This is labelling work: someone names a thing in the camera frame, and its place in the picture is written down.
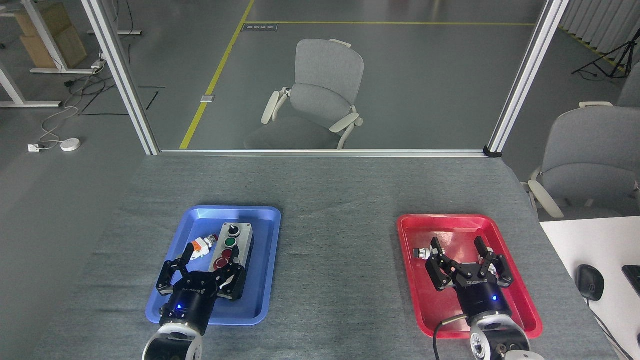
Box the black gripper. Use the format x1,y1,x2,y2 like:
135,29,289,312
425,236,514,326
156,243,246,336

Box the grey control box with buttons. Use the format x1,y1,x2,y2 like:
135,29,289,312
206,222,255,301

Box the large cardboard box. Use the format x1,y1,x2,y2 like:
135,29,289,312
20,26,88,70

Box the small cardboard box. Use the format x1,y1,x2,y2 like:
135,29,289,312
14,2,72,37

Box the red plastic tray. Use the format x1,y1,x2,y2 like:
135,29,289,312
397,214,544,340

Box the blue plastic tray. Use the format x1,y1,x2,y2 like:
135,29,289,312
145,205,282,327

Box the black computer mouse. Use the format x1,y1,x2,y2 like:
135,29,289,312
575,264,605,302

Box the white desk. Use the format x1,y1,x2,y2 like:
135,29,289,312
539,216,640,360

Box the grey office chair white armrests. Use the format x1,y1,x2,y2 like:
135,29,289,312
243,39,365,150
521,101,640,221

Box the black keyboard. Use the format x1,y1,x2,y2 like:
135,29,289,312
621,265,640,296

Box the black tripod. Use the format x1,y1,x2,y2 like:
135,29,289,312
572,40,640,79

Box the red push button switch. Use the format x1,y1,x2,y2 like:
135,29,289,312
189,235,219,261

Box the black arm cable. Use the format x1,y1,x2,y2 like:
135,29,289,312
432,314,472,360

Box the black mouse cable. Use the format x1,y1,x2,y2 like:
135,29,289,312
587,299,626,360

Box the silver aluminium rail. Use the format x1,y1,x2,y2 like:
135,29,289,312
159,149,488,158

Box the silver aluminium post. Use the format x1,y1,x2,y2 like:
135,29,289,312
81,0,161,156
484,0,571,158

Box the white floor cable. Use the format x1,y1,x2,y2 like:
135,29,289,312
39,105,79,147

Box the black floor cables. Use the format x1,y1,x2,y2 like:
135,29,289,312
64,70,108,98

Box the white desk frame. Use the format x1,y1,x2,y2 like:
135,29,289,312
0,62,62,108
0,0,98,75

